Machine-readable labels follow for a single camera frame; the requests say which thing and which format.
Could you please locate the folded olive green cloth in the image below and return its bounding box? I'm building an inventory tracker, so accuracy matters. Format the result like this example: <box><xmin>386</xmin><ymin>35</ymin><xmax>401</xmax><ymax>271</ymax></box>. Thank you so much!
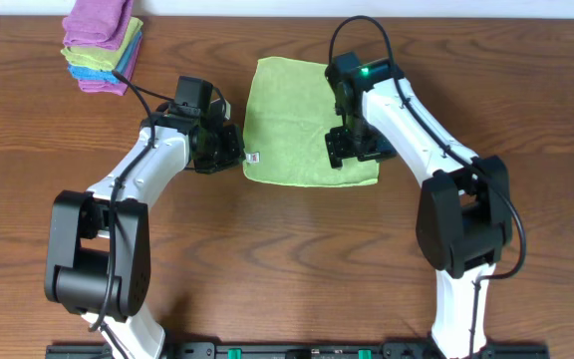
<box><xmin>61</xmin><ymin>17</ymin><xmax>144</xmax><ymax>72</ymax></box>

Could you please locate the folded purple bottom cloth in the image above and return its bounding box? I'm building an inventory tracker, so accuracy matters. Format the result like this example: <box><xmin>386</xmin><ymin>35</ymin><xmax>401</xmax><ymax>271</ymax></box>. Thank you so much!
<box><xmin>78</xmin><ymin>33</ymin><xmax>143</xmax><ymax>96</ymax></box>

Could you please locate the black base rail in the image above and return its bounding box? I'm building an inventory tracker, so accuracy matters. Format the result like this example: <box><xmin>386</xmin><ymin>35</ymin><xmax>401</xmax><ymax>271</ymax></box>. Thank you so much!
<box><xmin>45</xmin><ymin>340</ymin><xmax>550</xmax><ymax>359</ymax></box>

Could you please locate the folded blue cloth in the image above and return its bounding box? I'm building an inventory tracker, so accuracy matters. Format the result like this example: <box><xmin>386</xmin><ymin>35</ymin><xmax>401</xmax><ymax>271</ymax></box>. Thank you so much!
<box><xmin>68</xmin><ymin>31</ymin><xmax>143</xmax><ymax>84</ymax></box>

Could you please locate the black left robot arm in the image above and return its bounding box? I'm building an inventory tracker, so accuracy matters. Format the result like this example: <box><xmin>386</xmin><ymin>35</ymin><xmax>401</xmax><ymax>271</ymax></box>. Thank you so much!
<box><xmin>44</xmin><ymin>76</ymin><xmax>245</xmax><ymax>358</ymax></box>

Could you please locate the light green microfiber cloth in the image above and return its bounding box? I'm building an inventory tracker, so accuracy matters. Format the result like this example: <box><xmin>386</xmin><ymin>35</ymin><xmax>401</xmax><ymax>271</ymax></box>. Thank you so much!
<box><xmin>243</xmin><ymin>57</ymin><xmax>379</xmax><ymax>187</ymax></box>

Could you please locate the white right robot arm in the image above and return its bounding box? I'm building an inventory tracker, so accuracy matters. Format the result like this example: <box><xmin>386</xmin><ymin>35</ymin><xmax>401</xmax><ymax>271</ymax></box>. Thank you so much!
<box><xmin>324</xmin><ymin>52</ymin><xmax>512</xmax><ymax>358</ymax></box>

